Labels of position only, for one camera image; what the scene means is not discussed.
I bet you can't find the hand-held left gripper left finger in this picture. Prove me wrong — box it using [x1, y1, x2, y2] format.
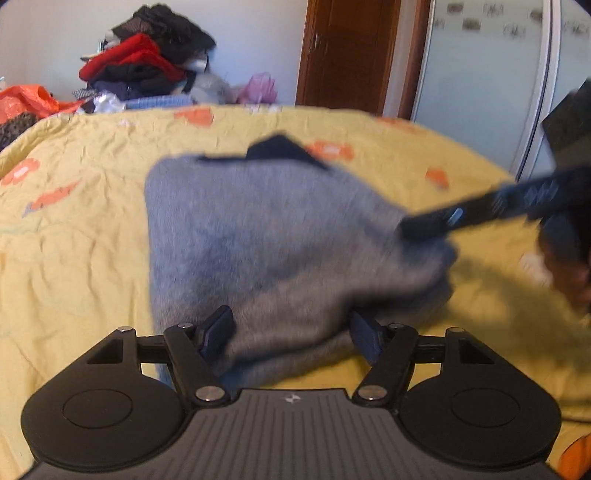
[87, 305, 234, 408]

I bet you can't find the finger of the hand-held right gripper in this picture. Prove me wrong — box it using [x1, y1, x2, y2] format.
[398, 184, 532, 244]

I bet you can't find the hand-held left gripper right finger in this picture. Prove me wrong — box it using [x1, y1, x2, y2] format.
[350, 310, 498, 408]

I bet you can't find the grey and navy small sweater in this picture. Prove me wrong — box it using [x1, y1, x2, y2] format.
[144, 133, 459, 389]

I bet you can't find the pile of dark and red clothes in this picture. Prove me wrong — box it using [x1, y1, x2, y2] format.
[74, 4, 218, 101]

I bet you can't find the dark patterned clothes heap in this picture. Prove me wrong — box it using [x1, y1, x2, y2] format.
[0, 111, 42, 151]

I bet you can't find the white frosted wardrobe door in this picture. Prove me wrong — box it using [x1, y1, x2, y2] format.
[411, 0, 591, 178]

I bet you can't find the yellow floral bedspread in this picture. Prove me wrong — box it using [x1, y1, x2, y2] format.
[0, 104, 591, 480]

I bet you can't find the brown wooden door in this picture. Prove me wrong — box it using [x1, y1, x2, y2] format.
[295, 0, 431, 120]

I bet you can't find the pink plastic bag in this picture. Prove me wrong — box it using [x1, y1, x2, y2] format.
[238, 71, 279, 105]

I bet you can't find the light blue folded cloth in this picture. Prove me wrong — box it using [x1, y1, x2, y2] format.
[124, 95, 195, 112]

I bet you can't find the pale blue stuffed bag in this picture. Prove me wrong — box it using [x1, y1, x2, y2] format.
[189, 71, 234, 104]

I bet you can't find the orange plastic bag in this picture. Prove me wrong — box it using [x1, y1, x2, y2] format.
[0, 84, 84, 125]

